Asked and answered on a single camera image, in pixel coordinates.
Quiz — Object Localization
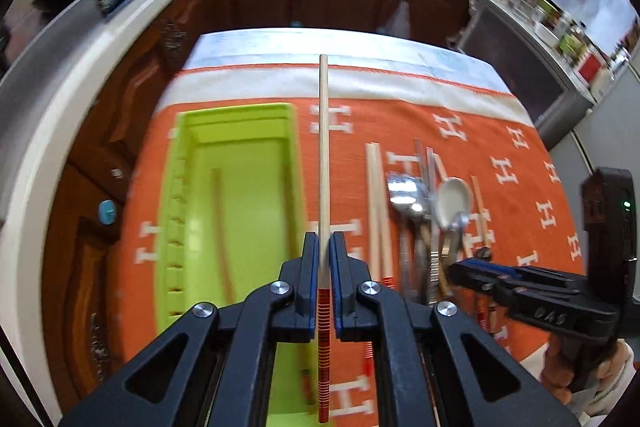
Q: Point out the light chopstick red striped end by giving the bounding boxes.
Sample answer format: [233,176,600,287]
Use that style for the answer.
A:
[318,54,331,424]

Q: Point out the dark wooden chopstick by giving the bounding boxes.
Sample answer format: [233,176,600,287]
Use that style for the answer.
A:
[212,169,235,303]

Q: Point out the brown wooden kitchen cabinets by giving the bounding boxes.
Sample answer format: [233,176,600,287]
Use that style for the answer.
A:
[41,0,470,411]

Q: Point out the right hand holding gripper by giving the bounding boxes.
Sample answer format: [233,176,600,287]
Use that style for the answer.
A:
[540,335,636,415]

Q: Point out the short bamboo chopstick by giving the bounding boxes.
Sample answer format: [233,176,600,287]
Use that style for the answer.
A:
[471,176,492,261]

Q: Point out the large steel soup spoon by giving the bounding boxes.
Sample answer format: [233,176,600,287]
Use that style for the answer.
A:
[429,213,471,303]

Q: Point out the white ceramic soup spoon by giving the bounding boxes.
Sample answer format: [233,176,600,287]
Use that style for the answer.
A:
[433,176,473,230]

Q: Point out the light wooden chopstick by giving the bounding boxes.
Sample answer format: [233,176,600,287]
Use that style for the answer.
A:
[366,142,396,289]

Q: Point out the steel ladle spoon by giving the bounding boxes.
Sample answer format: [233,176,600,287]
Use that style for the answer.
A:
[386,171,427,303]

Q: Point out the lime green plastic tray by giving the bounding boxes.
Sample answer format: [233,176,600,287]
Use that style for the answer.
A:
[153,102,321,427]

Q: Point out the grey side cabinet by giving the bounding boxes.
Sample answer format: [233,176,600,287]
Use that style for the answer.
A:
[457,0,594,150]

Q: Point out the white plastic bag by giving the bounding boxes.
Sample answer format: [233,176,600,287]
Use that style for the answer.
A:
[385,0,412,40]

